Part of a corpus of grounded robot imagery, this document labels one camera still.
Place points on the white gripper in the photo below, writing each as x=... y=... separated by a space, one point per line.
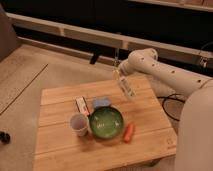
x=122 y=70

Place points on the small white red box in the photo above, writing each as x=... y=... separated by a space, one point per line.
x=82 y=106

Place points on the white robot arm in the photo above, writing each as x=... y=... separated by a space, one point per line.
x=194 y=150

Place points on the white paper cup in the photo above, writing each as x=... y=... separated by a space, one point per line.
x=79 y=124

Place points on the wooden table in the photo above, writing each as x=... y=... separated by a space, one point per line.
x=58 y=148

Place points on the black object on floor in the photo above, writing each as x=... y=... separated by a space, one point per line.
x=4 y=137

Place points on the orange carrot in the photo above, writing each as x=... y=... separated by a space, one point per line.
x=129 y=132

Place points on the green bowl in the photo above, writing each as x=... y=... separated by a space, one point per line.
x=106 y=122

